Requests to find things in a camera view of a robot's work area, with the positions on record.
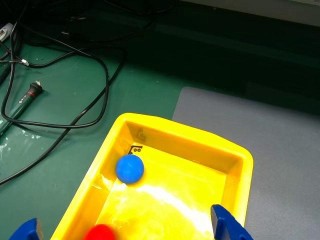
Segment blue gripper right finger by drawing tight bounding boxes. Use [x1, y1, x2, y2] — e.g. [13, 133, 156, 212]
[210, 203, 254, 240]

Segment thick black cable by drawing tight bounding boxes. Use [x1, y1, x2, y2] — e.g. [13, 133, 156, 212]
[0, 37, 127, 186]
[0, 14, 111, 130]

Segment grey mat with NOWROBO print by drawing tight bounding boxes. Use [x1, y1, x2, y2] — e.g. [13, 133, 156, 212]
[171, 86, 320, 240]

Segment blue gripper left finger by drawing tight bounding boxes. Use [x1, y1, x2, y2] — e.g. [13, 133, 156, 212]
[9, 217, 44, 240]

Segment thin cable with white connector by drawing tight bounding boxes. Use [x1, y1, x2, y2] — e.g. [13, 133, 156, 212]
[0, 32, 30, 87]

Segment red foam ball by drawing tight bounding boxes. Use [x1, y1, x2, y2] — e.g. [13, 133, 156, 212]
[83, 223, 119, 240]

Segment blue foam ball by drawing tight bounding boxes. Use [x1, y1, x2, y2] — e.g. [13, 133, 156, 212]
[115, 153, 145, 185]

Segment yellow plastic bin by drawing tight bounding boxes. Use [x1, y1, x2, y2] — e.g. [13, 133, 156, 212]
[49, 112, 255, 240]

